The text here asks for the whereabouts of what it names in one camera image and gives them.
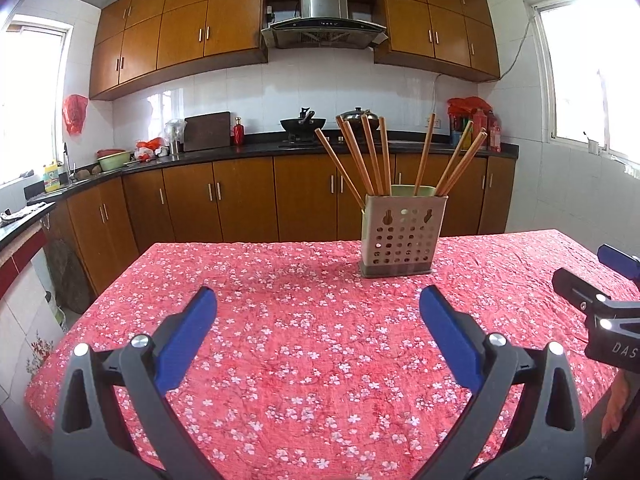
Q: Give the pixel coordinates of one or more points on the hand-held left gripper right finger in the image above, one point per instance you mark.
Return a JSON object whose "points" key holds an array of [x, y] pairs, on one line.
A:
{"points": [[450, 335]]}

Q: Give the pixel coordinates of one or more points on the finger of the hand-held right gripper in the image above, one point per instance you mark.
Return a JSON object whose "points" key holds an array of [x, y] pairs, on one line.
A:
{"points": [[575, 287], [620, 260]]}

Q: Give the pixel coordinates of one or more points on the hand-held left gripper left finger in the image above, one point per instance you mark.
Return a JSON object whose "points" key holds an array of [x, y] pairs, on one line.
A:
{"points": [[187, 340]]}

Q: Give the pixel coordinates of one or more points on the beige perforated chopstick holder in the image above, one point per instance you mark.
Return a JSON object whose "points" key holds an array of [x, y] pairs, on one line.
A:
{"points": [[400, 235]]}

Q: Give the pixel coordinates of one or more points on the wooden chopstick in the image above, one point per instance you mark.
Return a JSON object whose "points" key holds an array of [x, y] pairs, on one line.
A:
{"points": [[372, 152], [384, 155], [340, 170], [455, 156], [361, 152], [354, 150], [465, 162], [425, 152]]}

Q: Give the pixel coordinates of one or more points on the person's right hand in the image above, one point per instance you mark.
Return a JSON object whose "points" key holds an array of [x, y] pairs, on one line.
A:
{"points": [[616, 405]]}

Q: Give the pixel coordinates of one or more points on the red floral tablecloth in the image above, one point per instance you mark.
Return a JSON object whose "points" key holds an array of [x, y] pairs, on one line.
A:
{"points": [[310, 360]]}

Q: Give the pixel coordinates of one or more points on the brown lower kitchen cabinets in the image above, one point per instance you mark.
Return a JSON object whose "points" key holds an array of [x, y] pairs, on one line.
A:
{"points": [[240, 200]]}

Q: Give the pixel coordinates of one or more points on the green basin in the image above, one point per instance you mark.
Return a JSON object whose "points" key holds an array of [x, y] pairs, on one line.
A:
{"points": [[114, 161]]}

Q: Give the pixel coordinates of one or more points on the red and white bag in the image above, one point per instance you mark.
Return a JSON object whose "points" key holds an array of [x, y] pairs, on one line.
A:
{"points": [[150, 150]]}

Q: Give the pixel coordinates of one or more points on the red bag of condiment bottles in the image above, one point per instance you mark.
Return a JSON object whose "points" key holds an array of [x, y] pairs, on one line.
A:
{"points": [[475, 120]]}

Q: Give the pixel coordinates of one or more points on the black kitchen countertop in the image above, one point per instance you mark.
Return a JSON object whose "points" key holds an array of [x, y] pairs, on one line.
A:
{"points": [[250, 149]]}

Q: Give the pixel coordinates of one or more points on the crumpled dish rag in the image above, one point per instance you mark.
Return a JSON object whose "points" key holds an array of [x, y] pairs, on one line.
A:
{"points": [[22, 212]]}

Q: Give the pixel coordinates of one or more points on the dark wooden cutting board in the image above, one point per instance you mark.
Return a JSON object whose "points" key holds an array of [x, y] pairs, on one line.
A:
{"points": [[207, 131]]}

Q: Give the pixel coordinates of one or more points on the yellow dish soap bottle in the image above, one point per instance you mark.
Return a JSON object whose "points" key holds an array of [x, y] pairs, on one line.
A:
{"points": [[51, 180]]}

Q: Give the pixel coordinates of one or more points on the red bottle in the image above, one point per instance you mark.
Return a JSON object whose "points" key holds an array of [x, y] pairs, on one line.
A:
{"points": [[239, 132]]}

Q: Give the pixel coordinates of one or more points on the kitchen faucet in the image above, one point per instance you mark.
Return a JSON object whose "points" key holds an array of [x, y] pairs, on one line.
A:
{"points": [[67, 162]]}

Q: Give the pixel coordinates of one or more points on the pan with lid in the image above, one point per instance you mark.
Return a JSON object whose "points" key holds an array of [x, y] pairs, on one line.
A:
{"points": [[359, 116]]}

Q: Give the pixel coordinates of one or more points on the black wok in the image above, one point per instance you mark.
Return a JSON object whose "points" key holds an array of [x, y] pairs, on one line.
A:
{"points": [[302, 125]]}

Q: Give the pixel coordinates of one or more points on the hanging red plastic bag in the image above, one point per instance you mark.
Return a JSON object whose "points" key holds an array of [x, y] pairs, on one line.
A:
{"points": [[75, 112]]}

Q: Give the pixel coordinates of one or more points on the bright window near sink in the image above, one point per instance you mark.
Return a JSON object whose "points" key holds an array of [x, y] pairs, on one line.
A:
{"points": [[30, 100]]}

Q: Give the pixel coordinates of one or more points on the steel range hood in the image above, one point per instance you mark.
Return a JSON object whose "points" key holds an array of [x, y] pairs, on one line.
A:
{"points": [[324, 20]]}

